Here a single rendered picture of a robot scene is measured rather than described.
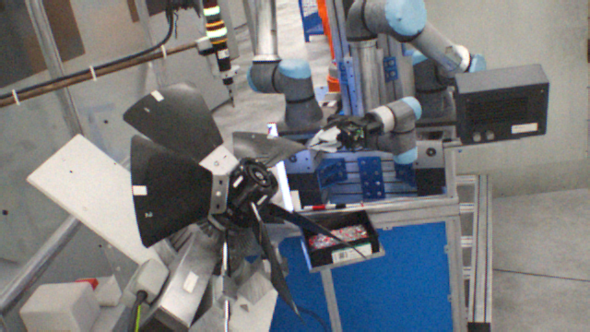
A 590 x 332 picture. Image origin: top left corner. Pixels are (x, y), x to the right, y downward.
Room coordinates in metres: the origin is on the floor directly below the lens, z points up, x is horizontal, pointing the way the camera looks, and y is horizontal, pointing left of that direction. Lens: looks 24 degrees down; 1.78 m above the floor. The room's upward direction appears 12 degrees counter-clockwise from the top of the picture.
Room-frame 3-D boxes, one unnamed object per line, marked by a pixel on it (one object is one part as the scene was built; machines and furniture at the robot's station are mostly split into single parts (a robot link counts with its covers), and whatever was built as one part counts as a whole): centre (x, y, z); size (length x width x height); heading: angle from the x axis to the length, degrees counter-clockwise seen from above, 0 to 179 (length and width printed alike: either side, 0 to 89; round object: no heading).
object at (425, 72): (1.91, -0.54, 1.20); 0.13 x 0.12 x 0.14; 39
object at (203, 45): (1.35, 0.13, 1.50); 0.09 x 0.07 x 0.10; 113
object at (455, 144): (1.58, -0.58, 1.04); 0.24 x 0.03 x 0.03; 78
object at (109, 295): (1.44, 0.60, 0.87); 0.15 x 0.09 x 0.02; 164
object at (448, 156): (1.60, -0.48, 0.96); 0.03 x 0.03 x 0.20; 78
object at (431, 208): (1.69, -0.06, 0.82); 0.90 x 0.04 x 0.08; 78
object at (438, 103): (1.92, -0.53, 1.09); 0.15 x 0.15 x 0.10
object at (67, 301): (1.29, 0.72, 0.92); 0.17 x 0.16 x 0.11; 78
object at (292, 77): (2.11, -0.07, 1.20); 0.13 x 0.12 x 0.14; 50
